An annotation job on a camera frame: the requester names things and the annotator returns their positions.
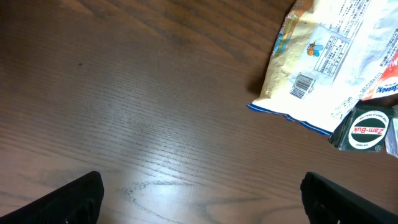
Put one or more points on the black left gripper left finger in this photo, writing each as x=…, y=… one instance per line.
x=77, y=202

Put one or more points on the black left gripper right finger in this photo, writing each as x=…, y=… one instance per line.
x=327, y=202

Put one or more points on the green Zam-Buk box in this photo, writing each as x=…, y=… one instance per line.
x=363, y=129

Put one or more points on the teal Kleenex tissue pack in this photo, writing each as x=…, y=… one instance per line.
x=391, y=137

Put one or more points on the orange Kleenex tissue pack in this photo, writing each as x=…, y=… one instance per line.
x=386, y=84

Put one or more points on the white snack bag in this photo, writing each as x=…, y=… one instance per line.
x=327, y=55

